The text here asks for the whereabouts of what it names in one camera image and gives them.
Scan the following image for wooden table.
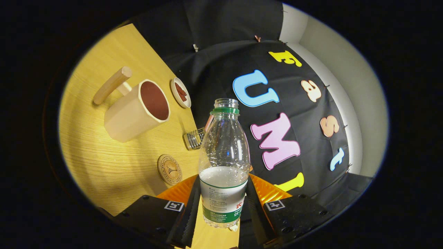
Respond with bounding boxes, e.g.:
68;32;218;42
59;24;240;249

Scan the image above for beige cup with wooden handle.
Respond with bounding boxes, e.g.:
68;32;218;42
93;66;171;143

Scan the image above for black backdrop cloth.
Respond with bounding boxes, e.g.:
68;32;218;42
132;0;375;208

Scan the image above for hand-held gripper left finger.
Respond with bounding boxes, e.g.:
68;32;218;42
114;175;201;249

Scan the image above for small white plate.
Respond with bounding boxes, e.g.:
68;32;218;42
171;77;192;109

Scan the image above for clear plastic juice bottle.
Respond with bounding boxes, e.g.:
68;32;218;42
198;98;251;231

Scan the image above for red-brown sausage pieces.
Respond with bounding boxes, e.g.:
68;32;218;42
174;82;188;102

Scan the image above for round wooden coaster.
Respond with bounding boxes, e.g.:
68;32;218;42
157;154;183;186

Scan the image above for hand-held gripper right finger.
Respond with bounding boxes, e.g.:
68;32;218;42
244;173;333;248

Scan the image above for ribbed drinking glass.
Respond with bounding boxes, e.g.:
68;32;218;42
183;127;206;150

